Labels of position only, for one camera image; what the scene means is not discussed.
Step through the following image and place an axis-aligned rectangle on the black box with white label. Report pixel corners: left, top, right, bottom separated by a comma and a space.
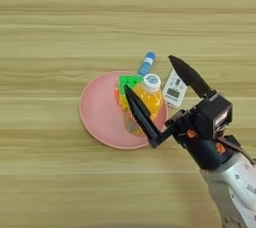
199, 93, 234, 140

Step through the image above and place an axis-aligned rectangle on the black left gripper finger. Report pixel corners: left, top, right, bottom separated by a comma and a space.
123, 84, 175, 149

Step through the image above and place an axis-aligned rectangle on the multicoloured puzzle cube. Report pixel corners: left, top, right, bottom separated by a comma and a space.
114, 75, 145, 112

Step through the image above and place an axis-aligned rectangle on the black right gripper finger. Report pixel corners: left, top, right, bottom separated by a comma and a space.
167, 54, 216, 99

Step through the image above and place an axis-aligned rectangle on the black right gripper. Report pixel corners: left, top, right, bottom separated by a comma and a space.
164, 100, 242, 172

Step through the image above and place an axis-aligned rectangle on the orange juice bottle white cap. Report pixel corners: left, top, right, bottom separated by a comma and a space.
124, 73, 165, 137

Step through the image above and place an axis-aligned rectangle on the blue glue stick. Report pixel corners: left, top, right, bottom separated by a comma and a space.
136, 51, 157, 77

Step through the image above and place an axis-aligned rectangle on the white remote control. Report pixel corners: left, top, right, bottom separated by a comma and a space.
162, 68, 189, 109

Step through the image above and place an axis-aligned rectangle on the pink round plate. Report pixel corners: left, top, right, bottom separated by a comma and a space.
78, 70, 169, 151

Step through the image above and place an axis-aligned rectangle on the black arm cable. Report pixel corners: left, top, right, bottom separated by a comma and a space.
226, 136, 256, 167

